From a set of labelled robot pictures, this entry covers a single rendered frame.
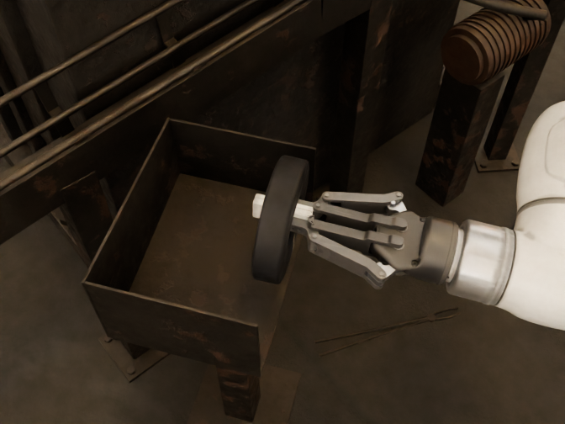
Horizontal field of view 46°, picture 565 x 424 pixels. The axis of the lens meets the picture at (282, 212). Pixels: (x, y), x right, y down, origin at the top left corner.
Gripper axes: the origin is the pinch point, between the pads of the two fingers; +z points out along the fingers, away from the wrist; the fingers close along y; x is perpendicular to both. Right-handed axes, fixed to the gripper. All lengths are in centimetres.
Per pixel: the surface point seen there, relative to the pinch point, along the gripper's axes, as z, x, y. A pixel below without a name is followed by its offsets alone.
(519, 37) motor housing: -31, -20, 69
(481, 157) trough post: -37, -69, 83
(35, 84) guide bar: 39.1, -2.4, 12.5
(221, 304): 5.5, -13.2, -7.4
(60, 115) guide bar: 36.6, -7.8, 12.5
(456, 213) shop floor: -32, -70, 63
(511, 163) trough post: -44, -68, 82
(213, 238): 9.6, -12.5, 1.7
